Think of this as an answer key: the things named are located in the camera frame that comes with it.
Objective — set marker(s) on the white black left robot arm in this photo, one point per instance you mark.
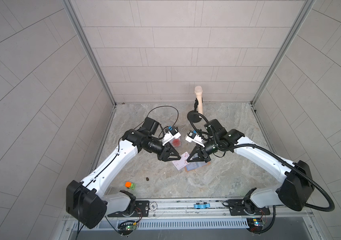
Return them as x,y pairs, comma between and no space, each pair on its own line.
132,142

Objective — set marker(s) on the circuit board with wires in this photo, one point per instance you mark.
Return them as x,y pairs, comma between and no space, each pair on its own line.
127,227
256,225

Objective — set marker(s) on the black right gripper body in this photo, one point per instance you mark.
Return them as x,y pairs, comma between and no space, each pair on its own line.
203,150

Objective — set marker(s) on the aluminium front rail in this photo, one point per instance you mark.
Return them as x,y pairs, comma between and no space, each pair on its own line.
182,210

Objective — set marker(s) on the beige microphone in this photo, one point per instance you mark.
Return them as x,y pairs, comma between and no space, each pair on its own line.
198,92

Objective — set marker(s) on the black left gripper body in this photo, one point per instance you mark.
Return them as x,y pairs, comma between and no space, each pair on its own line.
162,153

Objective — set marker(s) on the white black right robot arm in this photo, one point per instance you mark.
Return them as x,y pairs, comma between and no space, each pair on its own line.
292,191

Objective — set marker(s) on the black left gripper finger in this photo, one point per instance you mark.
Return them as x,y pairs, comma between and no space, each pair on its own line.
172,152
170,158

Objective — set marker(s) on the aluminium corner frame post left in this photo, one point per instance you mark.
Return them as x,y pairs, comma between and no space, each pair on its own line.
68,6

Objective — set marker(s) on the aluminium corner frame post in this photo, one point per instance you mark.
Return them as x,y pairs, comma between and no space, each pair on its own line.
68,6
302,15

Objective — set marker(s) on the black round microphone stand base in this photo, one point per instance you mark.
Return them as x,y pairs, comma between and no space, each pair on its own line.
191,116

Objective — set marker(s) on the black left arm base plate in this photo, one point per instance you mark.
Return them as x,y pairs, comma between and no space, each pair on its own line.
141,209

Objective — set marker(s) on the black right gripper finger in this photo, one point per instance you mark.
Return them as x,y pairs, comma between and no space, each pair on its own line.
196,153
193,160

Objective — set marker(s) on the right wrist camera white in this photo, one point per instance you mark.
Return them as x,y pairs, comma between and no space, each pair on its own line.
193,136

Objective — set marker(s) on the white ventilation grille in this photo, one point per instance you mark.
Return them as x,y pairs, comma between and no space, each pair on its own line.
192,224

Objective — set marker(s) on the clear plastic package box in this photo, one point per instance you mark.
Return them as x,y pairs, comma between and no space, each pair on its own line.
176,142

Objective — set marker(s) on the aluminium corner frame post right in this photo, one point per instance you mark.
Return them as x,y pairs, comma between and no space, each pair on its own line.
302,15

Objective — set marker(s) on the left circuit board with wires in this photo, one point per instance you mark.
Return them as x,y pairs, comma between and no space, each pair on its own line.
127,227

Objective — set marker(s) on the right circuit board with wires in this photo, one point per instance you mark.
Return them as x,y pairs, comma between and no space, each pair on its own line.
256,225

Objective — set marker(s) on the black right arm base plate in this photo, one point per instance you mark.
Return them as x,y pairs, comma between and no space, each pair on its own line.
239,207

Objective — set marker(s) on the orange green toy car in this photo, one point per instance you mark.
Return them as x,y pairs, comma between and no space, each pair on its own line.
130,185

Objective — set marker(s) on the blue clip on rail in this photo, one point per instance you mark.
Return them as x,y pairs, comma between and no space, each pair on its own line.
204,205

